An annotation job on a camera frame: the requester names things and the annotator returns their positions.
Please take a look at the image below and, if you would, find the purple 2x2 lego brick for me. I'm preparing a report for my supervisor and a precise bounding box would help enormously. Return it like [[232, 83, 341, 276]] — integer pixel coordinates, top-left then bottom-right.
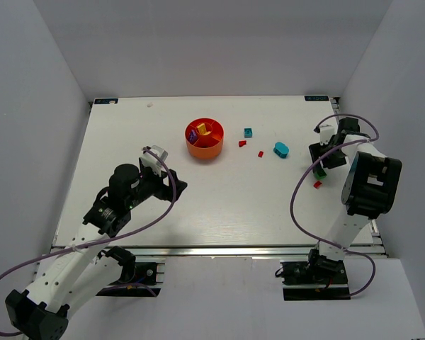
[[188, 130, 198, 145]]

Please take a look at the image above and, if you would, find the yellow 2x3 lego brick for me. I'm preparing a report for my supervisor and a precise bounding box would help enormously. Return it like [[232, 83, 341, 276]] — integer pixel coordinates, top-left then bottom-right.
[[195, 123, 211, 136]]

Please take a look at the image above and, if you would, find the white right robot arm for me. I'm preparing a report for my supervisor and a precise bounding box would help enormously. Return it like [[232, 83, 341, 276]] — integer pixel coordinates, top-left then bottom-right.
[[308, 118, 402, 273]]

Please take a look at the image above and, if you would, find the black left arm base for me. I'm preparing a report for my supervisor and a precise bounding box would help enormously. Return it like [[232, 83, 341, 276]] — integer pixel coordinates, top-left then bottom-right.
[[96, 247, 165, 298]]

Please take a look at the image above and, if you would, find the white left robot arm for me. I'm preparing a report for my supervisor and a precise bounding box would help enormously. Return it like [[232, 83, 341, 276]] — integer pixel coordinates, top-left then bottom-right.
[[5, 164, 188, 339]]

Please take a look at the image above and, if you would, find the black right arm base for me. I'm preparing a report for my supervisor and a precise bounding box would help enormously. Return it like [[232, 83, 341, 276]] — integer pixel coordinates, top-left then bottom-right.
[[274, 249, 351, 301]]

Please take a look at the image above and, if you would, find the teal rounded lego brick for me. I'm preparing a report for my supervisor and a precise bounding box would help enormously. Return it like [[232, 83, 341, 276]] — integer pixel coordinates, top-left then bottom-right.
[[273, 142, 290, 159]]

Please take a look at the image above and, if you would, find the blue label top right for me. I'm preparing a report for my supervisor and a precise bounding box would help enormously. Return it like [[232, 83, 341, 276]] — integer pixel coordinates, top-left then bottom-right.
[[304, 95, 329, 102]]

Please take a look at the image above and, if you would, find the blue label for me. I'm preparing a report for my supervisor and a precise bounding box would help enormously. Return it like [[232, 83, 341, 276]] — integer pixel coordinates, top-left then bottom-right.
[[93, 98, 118, 105], [304, 95, 329, 102]]

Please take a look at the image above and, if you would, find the orange round divided container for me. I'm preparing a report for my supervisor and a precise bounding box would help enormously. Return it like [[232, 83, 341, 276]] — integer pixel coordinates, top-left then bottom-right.
[[184, 118, 225, 160]]

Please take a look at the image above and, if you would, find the teal square lego brick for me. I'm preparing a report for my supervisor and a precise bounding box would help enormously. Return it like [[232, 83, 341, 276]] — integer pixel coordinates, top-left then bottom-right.
[[244, 127, 253, 138]]

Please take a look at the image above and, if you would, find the blue label top left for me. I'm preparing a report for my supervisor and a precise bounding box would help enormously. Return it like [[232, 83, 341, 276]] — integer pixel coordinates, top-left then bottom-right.
[[93, 98, 118, 105]]

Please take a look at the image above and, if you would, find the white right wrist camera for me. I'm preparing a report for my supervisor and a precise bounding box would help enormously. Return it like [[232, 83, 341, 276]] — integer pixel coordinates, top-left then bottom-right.
[[314, 125, 335, 146]]

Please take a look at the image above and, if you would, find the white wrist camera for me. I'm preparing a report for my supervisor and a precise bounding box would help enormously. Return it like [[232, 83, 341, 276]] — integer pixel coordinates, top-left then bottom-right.
[[314, 125, 335, 146], [139, 145, 168, 177]]

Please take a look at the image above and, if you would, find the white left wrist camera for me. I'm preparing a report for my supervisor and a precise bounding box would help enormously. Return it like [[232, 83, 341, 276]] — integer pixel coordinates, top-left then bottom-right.
[[139, 145, 168, 177]]

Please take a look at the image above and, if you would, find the aluminium front table rail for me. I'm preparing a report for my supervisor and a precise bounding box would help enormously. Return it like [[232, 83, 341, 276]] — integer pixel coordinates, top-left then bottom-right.
[[51, 244, 389, 259]]

